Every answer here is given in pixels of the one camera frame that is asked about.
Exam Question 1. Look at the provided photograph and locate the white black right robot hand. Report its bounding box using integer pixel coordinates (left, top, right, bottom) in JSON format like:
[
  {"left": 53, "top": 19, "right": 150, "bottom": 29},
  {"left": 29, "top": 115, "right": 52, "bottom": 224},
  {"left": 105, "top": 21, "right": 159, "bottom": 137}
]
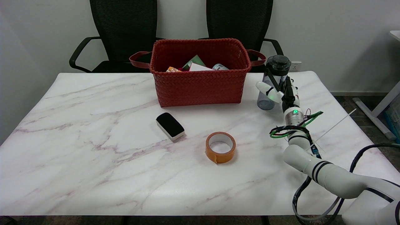
[{"left": 256, "top": 77, "right": 301, "bottom": 113}]

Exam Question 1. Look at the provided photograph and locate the black translucent water bottle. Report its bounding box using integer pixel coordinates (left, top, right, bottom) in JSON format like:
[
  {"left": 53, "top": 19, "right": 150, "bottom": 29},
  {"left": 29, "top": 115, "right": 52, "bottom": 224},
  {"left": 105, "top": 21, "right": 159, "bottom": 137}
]
[{"left": 257, "top": 55, "right": 292, "bottom": 111}]

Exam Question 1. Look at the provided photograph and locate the white zip tie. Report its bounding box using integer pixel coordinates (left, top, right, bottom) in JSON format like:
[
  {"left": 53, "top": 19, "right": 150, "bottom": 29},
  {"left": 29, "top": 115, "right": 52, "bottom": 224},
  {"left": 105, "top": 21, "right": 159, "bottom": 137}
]
[{"left": 311, "top": 108, "right": 357, "bottom": 153}]

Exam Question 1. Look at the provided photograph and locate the black mesh office chair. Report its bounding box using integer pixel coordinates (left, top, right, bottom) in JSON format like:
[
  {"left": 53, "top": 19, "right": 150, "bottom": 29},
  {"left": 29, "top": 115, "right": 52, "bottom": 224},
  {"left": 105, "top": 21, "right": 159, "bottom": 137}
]
[
  {"left": 69, "top": 0, "right": 166, "bottom": 73},
  {"left": 198, "top": 0, "right": 284, "bottom": 73}
]

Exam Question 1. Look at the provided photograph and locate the red woven basket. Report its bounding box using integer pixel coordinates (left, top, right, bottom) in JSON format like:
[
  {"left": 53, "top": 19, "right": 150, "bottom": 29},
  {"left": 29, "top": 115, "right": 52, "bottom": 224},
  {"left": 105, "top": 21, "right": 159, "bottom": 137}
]
[{"left": 129, "top": 38, "right": 267, "bottom": 108}]

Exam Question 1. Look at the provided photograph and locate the orange tape roll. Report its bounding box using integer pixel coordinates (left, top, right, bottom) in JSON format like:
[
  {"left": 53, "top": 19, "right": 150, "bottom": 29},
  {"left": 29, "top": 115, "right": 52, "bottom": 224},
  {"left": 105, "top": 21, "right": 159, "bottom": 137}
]
[{"left": 205, "top": 132, "right": 237, "bottom": 164}]

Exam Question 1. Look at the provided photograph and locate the white flat box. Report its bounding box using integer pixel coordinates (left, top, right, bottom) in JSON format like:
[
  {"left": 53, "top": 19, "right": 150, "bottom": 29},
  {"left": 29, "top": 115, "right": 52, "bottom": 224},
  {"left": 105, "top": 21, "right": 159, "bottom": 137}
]
[{"left": 188, "top": 63, "right": 215, "bottom": 72}]

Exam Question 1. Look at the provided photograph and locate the green box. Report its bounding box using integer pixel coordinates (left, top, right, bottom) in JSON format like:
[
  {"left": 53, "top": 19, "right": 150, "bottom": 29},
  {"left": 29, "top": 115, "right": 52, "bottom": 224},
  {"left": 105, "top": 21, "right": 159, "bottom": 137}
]
[{"left": 182, "top": 55, "right": 207, "bottom": 71}]

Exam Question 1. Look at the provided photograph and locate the blue storage bin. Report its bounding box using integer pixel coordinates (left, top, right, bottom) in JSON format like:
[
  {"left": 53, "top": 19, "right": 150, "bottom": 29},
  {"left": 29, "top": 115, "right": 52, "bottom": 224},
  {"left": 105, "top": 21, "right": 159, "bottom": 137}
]
[{"left": 384, "top": 94, "right": 400, "bottom": 142}]

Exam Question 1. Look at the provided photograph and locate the black white board eraser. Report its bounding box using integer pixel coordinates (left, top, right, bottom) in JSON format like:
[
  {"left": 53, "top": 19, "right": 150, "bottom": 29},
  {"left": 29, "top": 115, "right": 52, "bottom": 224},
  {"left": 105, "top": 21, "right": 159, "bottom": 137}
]
[{"left": 156, "top": 112, "right": 185, "bottom": 142}]

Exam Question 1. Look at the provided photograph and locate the white desk frame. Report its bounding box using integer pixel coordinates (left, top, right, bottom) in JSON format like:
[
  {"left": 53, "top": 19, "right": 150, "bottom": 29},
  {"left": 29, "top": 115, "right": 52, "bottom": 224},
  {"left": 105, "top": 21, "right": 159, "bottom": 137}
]
[{"left": 352, "top": 31, "right": 400, "bottom": 140}]

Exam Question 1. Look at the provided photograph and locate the thick black cable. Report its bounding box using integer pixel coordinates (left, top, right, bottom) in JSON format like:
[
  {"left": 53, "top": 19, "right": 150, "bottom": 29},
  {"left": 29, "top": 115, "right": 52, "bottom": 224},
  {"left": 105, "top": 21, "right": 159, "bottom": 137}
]
[{"left": 292, "top": 143, "right": 400, "bottom": 225}]

